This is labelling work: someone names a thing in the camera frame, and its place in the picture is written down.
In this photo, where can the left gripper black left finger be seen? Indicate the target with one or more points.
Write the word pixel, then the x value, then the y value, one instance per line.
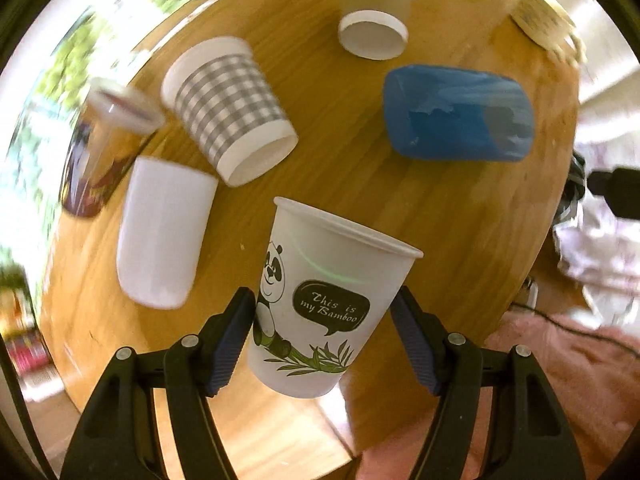
pixel 117 435

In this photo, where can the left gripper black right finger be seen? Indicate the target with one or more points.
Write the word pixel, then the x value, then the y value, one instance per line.
pixel 500 400

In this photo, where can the white panda paper cup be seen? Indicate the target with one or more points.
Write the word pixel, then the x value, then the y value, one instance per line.
pixel 326 284

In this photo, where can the blue plastic cup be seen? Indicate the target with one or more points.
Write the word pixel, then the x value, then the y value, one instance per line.
pixel 445 113

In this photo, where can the white plastic cup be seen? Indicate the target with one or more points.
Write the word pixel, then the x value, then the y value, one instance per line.
pixel 164 220

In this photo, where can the brown sleeved paper cup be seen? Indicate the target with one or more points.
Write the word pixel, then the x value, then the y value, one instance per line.
pixel 374 29

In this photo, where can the clear printed plastic cup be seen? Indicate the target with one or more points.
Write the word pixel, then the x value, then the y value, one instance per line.
pixel 115 124

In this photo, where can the grey checked paper cup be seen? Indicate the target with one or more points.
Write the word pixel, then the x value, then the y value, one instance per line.
pixel 224 101

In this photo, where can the cream ceramic mug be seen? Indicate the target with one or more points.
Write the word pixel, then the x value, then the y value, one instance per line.
pixel 547 24

